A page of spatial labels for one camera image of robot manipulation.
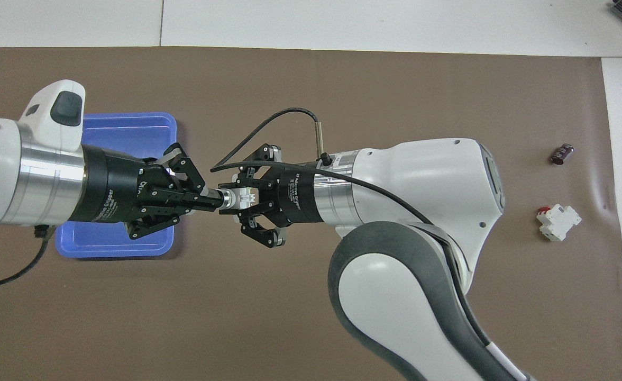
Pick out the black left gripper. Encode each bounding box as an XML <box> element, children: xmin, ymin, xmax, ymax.
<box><xmin>68</xmin><ymin>142</ymin><xmax>223</xmax><ymax>240</ymax></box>

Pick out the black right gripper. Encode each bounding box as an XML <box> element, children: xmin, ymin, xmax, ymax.
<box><xmin>231</xmin><ymin>143</ymin><xmax>323</xmax><ymax>249</ymax></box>

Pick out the green-based selector switch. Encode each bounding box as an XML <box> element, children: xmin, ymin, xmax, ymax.
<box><xmin>205</xmin><ymin>185</ymin><xmax>262</xmax><ymax>215</ymax></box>

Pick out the blue plastic tray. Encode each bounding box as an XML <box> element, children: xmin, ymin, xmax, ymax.
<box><xmin>55</xmin><ymin>111</ymin><xmax>178</xmax><ymax>259</ymax></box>

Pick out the brown table mat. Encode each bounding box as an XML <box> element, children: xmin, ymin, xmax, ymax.
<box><xmin>0</xmin><ymin>46</ymin><xmax>622</xmax><ymax>381</ymax></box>

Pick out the white circuit breaker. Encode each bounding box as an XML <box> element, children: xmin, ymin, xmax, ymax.
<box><xmin>535</xmin><ymin>204</ymin><xmax>583</xmax><ymax>242</ymax></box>

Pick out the small black terminal block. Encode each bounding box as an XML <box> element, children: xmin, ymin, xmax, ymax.
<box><xmin>550</xmin><ymin>142</ymin><xmax>577</xmax><ymax>166</ymax></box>

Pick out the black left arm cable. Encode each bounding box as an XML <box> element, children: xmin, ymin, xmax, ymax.
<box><xmin>0</xmin><ymin>224</ymin><xmax>53</xmax><ymax>289</ymax></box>

